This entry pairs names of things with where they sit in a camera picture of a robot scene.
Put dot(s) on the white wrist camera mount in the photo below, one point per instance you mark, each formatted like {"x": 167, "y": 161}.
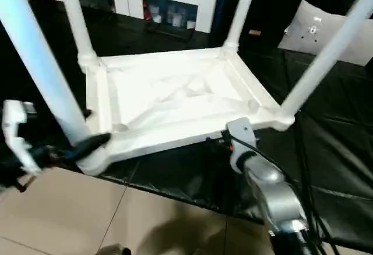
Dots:
{"x": 11, "y": 115}
{"x": 242, "y": 130}

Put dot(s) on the black furniture with gold label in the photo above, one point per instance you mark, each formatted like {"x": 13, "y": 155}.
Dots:
{"x": 271, "y": 4}

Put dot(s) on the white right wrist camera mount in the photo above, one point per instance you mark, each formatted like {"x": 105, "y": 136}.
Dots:
{"x": 242, "y": 130}

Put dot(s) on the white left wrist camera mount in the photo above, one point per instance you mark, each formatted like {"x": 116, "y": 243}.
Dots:
{"x": 11, "y": 115}

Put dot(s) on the grey padded backrest cushion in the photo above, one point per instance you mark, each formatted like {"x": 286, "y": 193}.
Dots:
{"x": 306, "y": 33}

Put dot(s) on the small white cup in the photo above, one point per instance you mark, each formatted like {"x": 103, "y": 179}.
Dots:
{"x": 191, "y": 25}
{"x": 158, "y": 19}

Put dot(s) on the red figurine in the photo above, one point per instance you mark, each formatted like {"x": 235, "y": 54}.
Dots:
{"x": 146, "y": 12}

